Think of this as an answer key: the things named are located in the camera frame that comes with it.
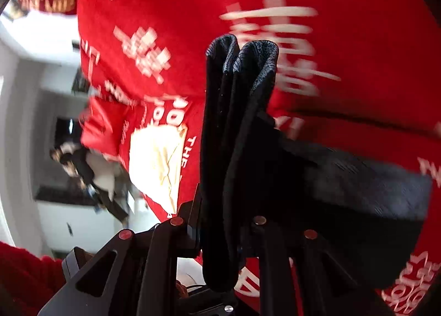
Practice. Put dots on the cream folded cloth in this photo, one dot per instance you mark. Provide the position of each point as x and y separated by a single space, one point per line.
155 161

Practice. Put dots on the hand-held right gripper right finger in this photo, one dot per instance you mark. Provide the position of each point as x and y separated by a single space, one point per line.
262 233

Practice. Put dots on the person's red sleeved left forearm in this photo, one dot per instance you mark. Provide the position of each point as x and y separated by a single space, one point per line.
24 278

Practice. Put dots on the black pants with blue trim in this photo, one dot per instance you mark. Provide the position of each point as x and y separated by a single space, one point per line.
241 130

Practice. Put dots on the red plastic bag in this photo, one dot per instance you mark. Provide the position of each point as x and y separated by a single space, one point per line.
101 130

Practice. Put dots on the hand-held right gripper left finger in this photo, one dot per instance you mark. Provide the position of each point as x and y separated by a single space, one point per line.
193 226

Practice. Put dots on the person in background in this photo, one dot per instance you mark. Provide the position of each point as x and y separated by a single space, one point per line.
79 171

